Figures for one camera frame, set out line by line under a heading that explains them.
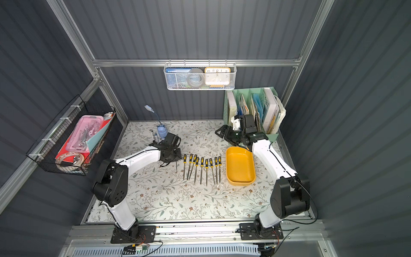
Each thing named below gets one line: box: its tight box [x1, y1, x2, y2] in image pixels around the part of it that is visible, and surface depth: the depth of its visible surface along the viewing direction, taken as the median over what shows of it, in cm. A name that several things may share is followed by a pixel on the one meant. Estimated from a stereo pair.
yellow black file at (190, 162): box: [186, 153, 193, 181], surface depth 101 cm
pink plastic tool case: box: [65, 115, 104, 154], surface depth 74 cm
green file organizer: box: [223, 86, 287, 142], surface depth 100 cm
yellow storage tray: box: [225, 146, 256, 186], surface depth 98 cm
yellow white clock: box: [203, 66, 231, 88], surface depth 90 cm
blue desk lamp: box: [144, 104, 169, 139], surface depth 107 cm
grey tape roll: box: [186, 67, 205, 88], surface depth 90 cm
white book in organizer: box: [262, 87, 280, 134], surface depth 100 cm
